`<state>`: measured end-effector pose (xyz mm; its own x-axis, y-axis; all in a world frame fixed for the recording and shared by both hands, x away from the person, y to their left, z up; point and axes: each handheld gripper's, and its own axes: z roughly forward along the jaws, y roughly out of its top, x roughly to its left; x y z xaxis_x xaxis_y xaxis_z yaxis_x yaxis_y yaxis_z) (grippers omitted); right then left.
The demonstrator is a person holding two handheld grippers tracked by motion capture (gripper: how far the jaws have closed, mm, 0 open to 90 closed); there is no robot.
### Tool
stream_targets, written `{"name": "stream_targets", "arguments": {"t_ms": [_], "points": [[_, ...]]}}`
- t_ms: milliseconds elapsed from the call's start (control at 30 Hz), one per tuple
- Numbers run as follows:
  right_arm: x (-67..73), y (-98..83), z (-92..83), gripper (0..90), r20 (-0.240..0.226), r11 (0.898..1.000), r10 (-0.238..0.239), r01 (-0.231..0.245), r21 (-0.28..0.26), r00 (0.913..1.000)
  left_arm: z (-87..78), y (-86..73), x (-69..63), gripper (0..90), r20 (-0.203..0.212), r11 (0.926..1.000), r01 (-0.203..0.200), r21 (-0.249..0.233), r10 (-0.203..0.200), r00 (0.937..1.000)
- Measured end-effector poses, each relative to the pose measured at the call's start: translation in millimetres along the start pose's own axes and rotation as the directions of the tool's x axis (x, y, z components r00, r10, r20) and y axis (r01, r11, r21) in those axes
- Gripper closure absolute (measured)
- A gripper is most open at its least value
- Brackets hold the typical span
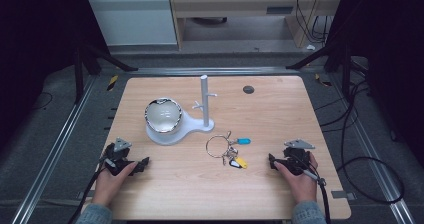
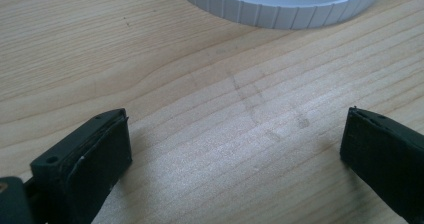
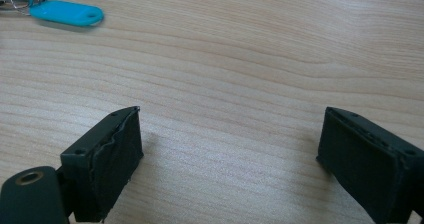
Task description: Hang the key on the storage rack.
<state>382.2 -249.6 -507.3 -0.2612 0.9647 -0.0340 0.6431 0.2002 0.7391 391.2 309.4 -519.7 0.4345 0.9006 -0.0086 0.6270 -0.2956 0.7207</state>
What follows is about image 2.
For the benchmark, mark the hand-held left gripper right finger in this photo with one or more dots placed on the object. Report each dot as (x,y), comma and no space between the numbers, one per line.
(386,157)

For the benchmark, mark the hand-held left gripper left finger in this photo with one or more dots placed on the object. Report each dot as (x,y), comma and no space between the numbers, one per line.
(83,164)

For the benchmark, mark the white ribbed round container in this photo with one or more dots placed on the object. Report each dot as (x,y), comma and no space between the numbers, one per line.
(286,14)

